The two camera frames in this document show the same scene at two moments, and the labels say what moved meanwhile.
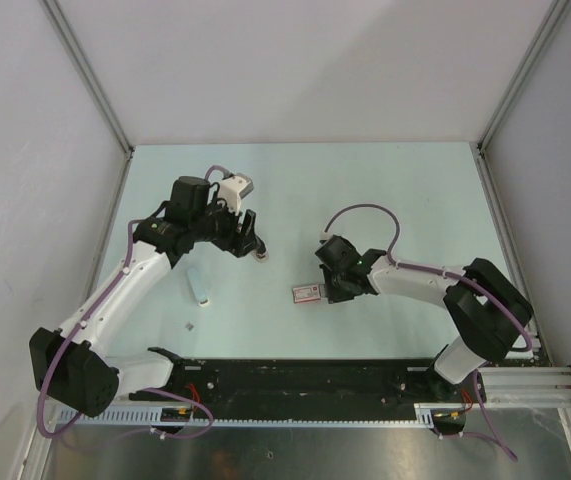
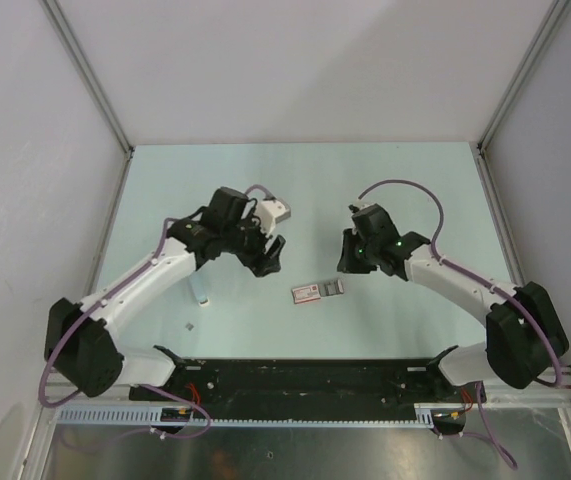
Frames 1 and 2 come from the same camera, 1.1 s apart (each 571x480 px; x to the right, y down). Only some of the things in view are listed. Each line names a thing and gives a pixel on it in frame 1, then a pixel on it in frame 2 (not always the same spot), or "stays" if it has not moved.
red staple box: [308, 293] stays
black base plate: [294, 382] stays
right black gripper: [333, 294] → [347, 264]
